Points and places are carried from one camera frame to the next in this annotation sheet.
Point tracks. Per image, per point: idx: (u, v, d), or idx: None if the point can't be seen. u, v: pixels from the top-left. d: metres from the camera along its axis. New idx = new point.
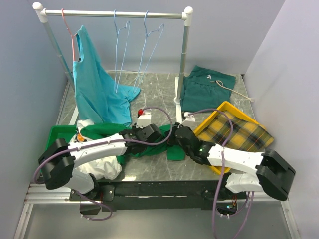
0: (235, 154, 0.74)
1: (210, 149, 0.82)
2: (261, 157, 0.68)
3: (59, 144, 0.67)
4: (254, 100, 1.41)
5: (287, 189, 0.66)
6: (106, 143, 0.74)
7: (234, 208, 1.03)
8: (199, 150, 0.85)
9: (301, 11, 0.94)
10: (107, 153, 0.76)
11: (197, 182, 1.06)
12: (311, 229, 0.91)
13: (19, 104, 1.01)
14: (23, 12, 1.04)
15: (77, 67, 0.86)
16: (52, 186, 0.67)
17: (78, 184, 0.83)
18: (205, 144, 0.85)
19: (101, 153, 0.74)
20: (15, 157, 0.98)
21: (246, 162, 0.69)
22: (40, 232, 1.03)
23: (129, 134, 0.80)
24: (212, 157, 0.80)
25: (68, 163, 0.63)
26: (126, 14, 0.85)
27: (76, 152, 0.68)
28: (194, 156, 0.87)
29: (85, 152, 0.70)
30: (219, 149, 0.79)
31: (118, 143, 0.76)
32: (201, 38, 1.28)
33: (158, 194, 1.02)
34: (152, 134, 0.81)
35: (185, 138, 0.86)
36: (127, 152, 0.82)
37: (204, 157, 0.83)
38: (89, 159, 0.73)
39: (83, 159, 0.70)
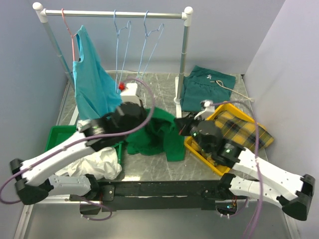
0: (270, 170, 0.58)
1: (240, 154, 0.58)
2: (302, 181, 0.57)
3: (14, 165, 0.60)
4: (254, 100, 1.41)
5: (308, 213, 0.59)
6: (62, 151, 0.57)
7: (234, 209, 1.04)
8: (224, 151, 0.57)
9: (302, 11, 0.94)
10: (72, 158, 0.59)
11: (197, 182, 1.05)
12: (311, 229, 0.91)
13: (18, 104, 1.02)
14: (23, 12, 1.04)
15: (77, 67, 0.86)
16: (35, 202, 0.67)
17: (71, 190, 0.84)
18: (229, 142, 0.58)
19: (64, 162, 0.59)
20: (15, 157, 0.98)
21: (284, 184, 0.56)
22: (40, 232, 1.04)
23: (92, 127, 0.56)
24: (245, 165, 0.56)
25: (21, 187, 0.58)
26: (126, 14, 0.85)
27: (29, 172, 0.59)
28: (216, 158, 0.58)
29: (38, 170, 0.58)
30: (251, 157, 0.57)
31: (78, 145, 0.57)
32: (201, 39, 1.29)
33: (158, 194, 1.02)
34: (120, 119, 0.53)
35: (213, 135, 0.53)
36: (98, 147, 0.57)
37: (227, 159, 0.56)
38: (55, 169, 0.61)
39: (42, 175, 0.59)
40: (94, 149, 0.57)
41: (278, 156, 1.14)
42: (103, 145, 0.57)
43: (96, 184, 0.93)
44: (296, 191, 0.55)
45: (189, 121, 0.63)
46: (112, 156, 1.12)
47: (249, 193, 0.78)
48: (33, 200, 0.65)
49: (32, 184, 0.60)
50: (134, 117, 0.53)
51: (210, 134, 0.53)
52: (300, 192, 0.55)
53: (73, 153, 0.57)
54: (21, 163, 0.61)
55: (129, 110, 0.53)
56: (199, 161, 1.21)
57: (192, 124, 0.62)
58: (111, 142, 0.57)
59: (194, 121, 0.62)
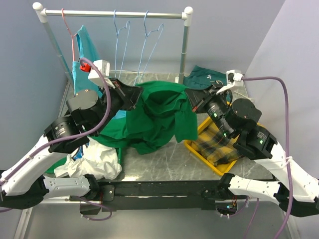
0: (297, 170, 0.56)
1: (272, 149, 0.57)
2: None
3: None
4: (254, 100, 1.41)
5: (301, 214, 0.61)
6: (29, 160, 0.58)
7: (234, 208, 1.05)
8: (257, 141, 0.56)
9: (301, 11, 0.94)
10: (43, 165, 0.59)
11: (197, 182, 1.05)
12: (311, 229, 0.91)
13: (19, 104, 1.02)
14: (23, 12, 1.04)
15: (77, 68, 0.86)
16: (31, 205, 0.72)
17: (69, 192, 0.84)
18: (261, 132, 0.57)
19: (35, 170, 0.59)
20: (15, 157, 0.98)
21: (307, 188, 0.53)
22: (40, 233, 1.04)
23: (55, 128, 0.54)
24: (275, 161, 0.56)
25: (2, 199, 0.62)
26: (126, 14, 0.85)
27: (6, 184, 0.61)
28: (245, 147, 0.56)
29: (13, 181, 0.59)
30: (282, 154, 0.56)
31: (42, 152, 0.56)
32: (201, 39, 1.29)
33: (158, 194, 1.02)
34: (76, 114, 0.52)
35: (249, 120, 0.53)
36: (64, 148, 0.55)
37: (255, 149, 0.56)
38: (31, 178, 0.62)
39: (19, 185, 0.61)
40: (61, 152, 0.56)
41: None
42: (70, 146, 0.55)
43: (96, 184, 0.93)
44: (316, 197, 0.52)
45: (208, 98, 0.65)
46: (112, 156, 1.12)
47: (248, 191, 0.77)
48: (29, 204, 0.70)
49: (13, 195, 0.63)
50: (90, 110, 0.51)
51: (247, 119, 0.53)
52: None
53: (40, 160, 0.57)
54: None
55: (82, 103, 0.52)
56: (199, 161, 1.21)
57: (212, 101, 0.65)
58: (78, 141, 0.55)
59: (215, 99, 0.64)
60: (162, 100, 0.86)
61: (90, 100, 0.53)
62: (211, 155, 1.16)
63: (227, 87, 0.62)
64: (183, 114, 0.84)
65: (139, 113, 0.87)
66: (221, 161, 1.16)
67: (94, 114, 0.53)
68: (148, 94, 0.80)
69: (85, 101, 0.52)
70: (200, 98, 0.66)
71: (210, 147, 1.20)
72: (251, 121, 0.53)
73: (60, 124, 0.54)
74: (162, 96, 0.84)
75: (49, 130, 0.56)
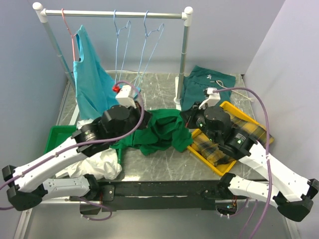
0: (279, 169, 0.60)
1: (251, 148, 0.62)
2: (308, 185, 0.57)
3: (6, 173, 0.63)
4: (254, 100, 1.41)
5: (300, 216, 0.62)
6: (54, 158, 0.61)
7: (234, 208, 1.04)
8: (235, 141, 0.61)
9: (302, 11, 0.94)
10: (64, 164, 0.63)
11: (197, 182, 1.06)
12: (311, 229, 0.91)
13: (19, 104, 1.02)
14: (23, 12, 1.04)
15: (77, 68, 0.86)
16: (29, 207, 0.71)
17: (68, 192, 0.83)
18: (239, 133, 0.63)
19: (57, 167, 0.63)
20: (15, 157, 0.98)
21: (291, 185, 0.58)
22: (40, 233, 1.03)
23: (84, 132, 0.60)
24: (254, 158, 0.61)
25: (11, 195, 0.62)
26: (126, 14, 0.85)
27: (21, 179, 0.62)
28: (224, 146, 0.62)
29: (30, 177, 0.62)
30: (261, 153, 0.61)
31: (69, 152, 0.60)
32: (201, 38, 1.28)
33: (158, 194, 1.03)
34: (109, 123, 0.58)
35: (218, 121, 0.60)
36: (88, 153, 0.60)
37: (234, 148, 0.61)
38: (48, 175, 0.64)
39: (34, 181, 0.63)
40: (86, 155, 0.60)
41: (278, 156, 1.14)
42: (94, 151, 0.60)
43: (95, 183, 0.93)
44: (302, 195, 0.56)
45: (194, 113, 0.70)
46: (112, 156, 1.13)
47: (247, 192, 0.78)
48: (27, 206, 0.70)
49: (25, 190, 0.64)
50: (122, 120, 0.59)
51: (217, 120, 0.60)
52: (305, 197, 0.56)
53: (65, 159, 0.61)
54: (13, 170, 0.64)
55: (117, 114, 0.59)
56: (199, 161, 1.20)
57: (197, 115, 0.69)
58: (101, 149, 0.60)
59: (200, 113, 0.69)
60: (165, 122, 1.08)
61: (122, 114, 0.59)
62: (211, 155, 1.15)
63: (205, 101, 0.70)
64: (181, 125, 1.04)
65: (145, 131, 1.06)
66: (221, 161, 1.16)
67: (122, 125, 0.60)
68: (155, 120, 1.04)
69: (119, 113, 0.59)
70: (189, 113, 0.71)
71: (210, 147, 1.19)
72: (221, 122, 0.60)
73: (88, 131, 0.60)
74: (165, 116, 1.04)
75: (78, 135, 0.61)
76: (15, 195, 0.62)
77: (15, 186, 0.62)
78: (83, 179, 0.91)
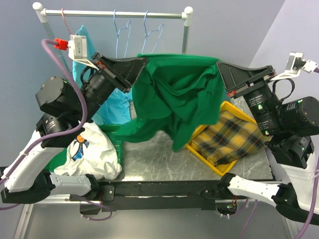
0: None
1: (309, 159, 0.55)
2: None
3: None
4: None
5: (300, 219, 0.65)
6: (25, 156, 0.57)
7: (234, 208, 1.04)
8: (299, 148, 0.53)
9: (302, 11, 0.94)
10: (40, 160, 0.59)
11: (197, 182, 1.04)
12: (311, 229, 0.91)
13: (19, 104, 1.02)
14: (23, 12, 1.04)
15: (76, 68, 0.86)
16: (38, 200, 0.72)
17: (71, 190, 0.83)
18: (302, 139, 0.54)
19: (34, 165, 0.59)
20: (15, 157, 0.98)
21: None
22: (40, 233, 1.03)
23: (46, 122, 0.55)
24: (309, 171, 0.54)
25: (6, 196, 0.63)
26: (126, 14, 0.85)
27: (9, 181, 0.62)
28: (285, 152, 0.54)
29: (13, 178, 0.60)
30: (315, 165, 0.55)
31: (37, 147, 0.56)
32: (202, 38, 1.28)
33: (158, 194, 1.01)
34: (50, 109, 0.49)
35: (315, 127, 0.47)
36: (54, 142, 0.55)
37: (293, 153, 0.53)
38: (32, 174, 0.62)
39: (20, 181, 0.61)
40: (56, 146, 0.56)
41: None
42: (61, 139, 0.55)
43: (95, 183, 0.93)
44: None
45: (256, 86, 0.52)
46: (112, 156, 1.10)
47: (247, 192, 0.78)
48: (36, 199, 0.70)
49: (16, 191, 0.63)
50: (57, 101, 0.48)
51: (313, 125, 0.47)
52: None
53: (36, 155, 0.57)
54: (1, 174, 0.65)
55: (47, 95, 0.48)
56: (199, 161, 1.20)
57: (258, 92, 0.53)
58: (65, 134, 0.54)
59: (262, 90, 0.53)
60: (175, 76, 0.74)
61: (55, 89, 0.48)
62: (211, 155, 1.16)
63: (283, 74, 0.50)
64: (209, 95, 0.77)
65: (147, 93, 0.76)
66: (221, 161, 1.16)
67: (66, 105, 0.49)
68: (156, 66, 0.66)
69: (51, 92, 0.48)
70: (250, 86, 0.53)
71: (210, 147, 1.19)
72: (313, 128, 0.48)
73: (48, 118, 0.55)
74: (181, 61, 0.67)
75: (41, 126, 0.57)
76: (7, 197, 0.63)
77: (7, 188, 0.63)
78: (85, 177, 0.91)
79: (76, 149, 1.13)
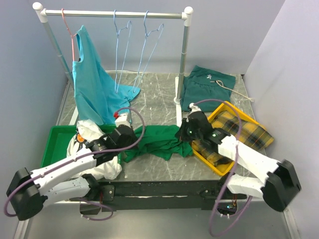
0: (248, 153, 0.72)
1: (224, 139, 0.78)
2: (276, 165, 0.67)
3: (21, 174, 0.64)
4: (254, 100, 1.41)
5: (287, 204, 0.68)
6: (73, 162, 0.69)
7: (234, 208, 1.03)
8: (212, 135, 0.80)
9: (302, 11, 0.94)
10: (77, 170, 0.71)
11: (197, 182, 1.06)
12: (311, 229, 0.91)
13: (19, 104, 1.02)
14: (22, 12, 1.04)
15: (77, 68, 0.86)
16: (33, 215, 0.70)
17: (69, 195, 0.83)
18: (217, 130, 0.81)
19: (73, 172, 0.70)
20: (15, 157, 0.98)
21: (258, 165, 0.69)
22: (40, 233, 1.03)
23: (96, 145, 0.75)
24: (226, 147, 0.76)
25: (34, 192, 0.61)
26: (126, 14, 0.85)
27: (40, 179, 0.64)
28: (204, 140, 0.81)
29: (50, 177, 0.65)
30: (233, 141, 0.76)
31: (87, 157, 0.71)
32: (201, 38, 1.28)
33: (158, 194, 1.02)
34: (119, 137, 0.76)
35: (197, 119, 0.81)
36: (99, 162, 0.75)
37: (213, 142, 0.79)
38: (62, 179, 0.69)
39: (52, 183, 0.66)
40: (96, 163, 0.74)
41: (277, 156, 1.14)
42: (104, 160, 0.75)
43: (94, 182, 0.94)
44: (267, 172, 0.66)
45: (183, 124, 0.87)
46: None
47: (241, 188, 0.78)
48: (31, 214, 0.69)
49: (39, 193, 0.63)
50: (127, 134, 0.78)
51: (194, 118, 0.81)
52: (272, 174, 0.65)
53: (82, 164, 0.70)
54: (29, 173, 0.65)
55: (123, 130, 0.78)
56: (199, 161, 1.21)
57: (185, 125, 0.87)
58: (109, 156, 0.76)
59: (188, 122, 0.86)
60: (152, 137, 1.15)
61: (127, 129, 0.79)
62: (211, 155, 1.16)
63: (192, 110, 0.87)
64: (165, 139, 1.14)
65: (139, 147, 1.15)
66: (221, 161, 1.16)
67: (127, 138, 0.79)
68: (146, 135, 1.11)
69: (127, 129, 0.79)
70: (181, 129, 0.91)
71: None
72: (197, 120, 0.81)
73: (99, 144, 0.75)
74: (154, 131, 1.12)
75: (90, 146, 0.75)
76: (37, 193, 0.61)
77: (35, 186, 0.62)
78: (81, 179, 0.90)
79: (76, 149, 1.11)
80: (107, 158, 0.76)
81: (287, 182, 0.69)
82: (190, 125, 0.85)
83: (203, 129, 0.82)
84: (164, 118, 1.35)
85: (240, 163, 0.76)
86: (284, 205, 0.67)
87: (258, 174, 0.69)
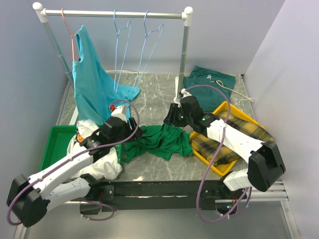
0: (234, 134, 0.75)
1: (213, 123, 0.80)
2: (260, 145, 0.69)
3: (20, 181, 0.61)
4: (254, 100, 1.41)
5: (270, 184, 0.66)
6: (69, 161, 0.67)
7: (234, 208, 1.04)
8: (201, 119, 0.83)
9: (302, 11, 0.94)
10: (76, 169, 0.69)
11: (197, 182, 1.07)
12: (311, 229, 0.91)
13: (19, 104, 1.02)
14: (22, 12, 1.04)
15: (77, 67, 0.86)
16: (38, 220, 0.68)
17: (71, 196, 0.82)
18: (207, 115, 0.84)
19: (71, 172, 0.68)
20: (15, 157, 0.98)
21: (243, 145, 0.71)
22: (40, 233, 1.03)
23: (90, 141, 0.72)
24: (213, 130, 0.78)
25: (35, 196, 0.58)
26: (126, 14, 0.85)
27: (40, 183, 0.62)
28: (193, 124, 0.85)
29: (49, 179, 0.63)
30: (220, 124, 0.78)
31: (83, 155, 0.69)
32: (202, 38, 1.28)
33: (158, 194, 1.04)
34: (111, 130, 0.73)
35: (187, 103, 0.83)
36: (95, 158, 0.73)
37: (202, 126, 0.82)
38: (61, 180, 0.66)
39: (52, 185, 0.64)
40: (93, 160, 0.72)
41: None
42: (101, 155, 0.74)
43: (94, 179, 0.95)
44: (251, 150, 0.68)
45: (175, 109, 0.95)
46: (112, 156, 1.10)
47: (236, 180, 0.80)
48: (36, 220, 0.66)
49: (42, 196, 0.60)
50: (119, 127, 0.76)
51: (184, 102, 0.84)
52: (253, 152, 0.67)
53: (79, 162, 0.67)
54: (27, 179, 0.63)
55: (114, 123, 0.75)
56: (199, 161, 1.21)
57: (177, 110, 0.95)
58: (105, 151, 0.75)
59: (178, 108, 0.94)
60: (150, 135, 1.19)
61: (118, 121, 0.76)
62: (211, 155, 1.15)
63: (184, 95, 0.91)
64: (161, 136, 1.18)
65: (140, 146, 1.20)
66: (221, 161, 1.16)
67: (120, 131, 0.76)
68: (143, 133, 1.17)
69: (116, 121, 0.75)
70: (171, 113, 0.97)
71: (209, 147, 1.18)
72: (188, 104, 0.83)
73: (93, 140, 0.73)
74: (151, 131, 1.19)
75: (84, 143, 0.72)
76: (38, 196, 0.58)
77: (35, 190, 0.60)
78: (81, 179, 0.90)
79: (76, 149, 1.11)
80: (103, 153, 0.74)
81: (272, 163, 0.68)
82: (182, 110, 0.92)
83: (194, 113, 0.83)
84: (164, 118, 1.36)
85: (227, 145, 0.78)
86: (267, 184, 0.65)
87: (243, 153, 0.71)
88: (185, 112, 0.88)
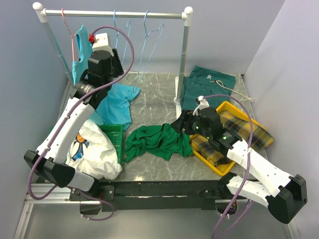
0: (260, 163, 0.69)
1: (235, 144, 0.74)
2: (289, 179, 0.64)
3: (30, 156, 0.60)
4: (254, 100, 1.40)
5: (292, 216, 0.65)
6: (68, 120, 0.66)
7: (234, 208, 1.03)
8: (222, 138, 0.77)
9: (302, 11, 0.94)
10: (78, 124, 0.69)
11: (197, 182, 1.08)
12: (311, 229, 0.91)
13: (18, 104, 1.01)
14: (22, 12, 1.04)
15: (76, 68, 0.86)
16: (67, 183, 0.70)
17: (80, 182, 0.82)
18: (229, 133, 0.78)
19: (74, 129, 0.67)
20: (15, 156, 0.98)
21: (270, 178, 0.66)
22: (40, 233, 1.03)
23: (80, 88, 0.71)
24: (235, 152, 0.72)
25: (53, 165, 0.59)
26: (126, 14, 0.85)
27: (50, 151, 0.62)
28: (213, 142, 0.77)
29: (57, 145, 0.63)
30: (244, 147, 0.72)
31: (78, 108, 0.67)
32: (202, 38, 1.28)
33: (158, 194, 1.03)
34: (100, 66, 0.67)
35: (209, 119, 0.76)
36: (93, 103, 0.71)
37: (222, 144, 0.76)
38: (69, 140, 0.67)
39: (63, 148, 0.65)
40: (92, 106, 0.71)
41: (277, 156, 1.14)
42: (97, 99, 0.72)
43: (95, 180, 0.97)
44: (280, 186, 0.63)
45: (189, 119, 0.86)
46: (112, 156, 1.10)
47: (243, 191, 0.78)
48: (66, 183, 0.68)
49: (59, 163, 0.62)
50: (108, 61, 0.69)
51: (205, 117, 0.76)
52: (283, 188, 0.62)
53: (77, 117, 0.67)
54: (35, 152, 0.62)
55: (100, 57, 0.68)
56: (199, 161, 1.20)
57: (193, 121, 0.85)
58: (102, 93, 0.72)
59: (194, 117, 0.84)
60: (152, 136, 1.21)
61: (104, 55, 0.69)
62: (211, 155, 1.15)
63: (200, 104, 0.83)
64: (160, 136, 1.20)
65: (140, 147, 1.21)
66: (221, 161, 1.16)
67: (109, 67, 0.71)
68: (141, 135, 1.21)
69: (103, 56, 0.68)
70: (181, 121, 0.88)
71: (210, 147, 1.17)
72: (209, 119, 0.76)
73: (83, 85, 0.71)
74: (151, 133, 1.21)
75: (76, 93, 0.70)
76: (55, 165, 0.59)
77: (50, 159, 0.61)
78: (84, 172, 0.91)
79: (76, 149, 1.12)
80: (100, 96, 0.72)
81: (294, 195, 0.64)
82: (198, 120, 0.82)
83: (214, 129, 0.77)
84: (164, 118, 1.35)
85: (251, 172, 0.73)
86: (290, 218, 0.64)
87: (269, 185, 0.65)
88: (202, 125, 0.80)
